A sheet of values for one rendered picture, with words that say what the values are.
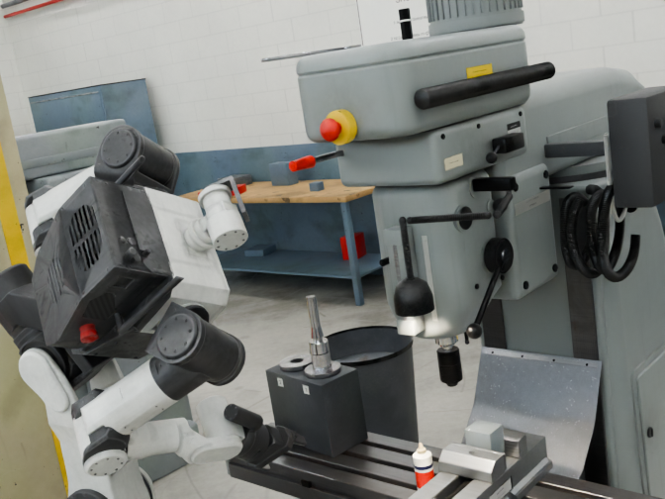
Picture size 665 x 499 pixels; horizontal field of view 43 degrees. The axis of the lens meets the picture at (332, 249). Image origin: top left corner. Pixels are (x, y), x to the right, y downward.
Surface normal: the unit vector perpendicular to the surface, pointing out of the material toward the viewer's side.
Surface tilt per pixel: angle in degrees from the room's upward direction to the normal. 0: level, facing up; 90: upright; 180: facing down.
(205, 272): 57
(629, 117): 90
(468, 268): 90
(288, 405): 90
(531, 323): 90
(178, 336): 51
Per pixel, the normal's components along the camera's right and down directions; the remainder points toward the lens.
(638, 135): -0.65, 0.26
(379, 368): 0.29, 0.22
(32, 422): 0.75, 0.03
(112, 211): 0.69, -0.57
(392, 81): -0.03, 0.22
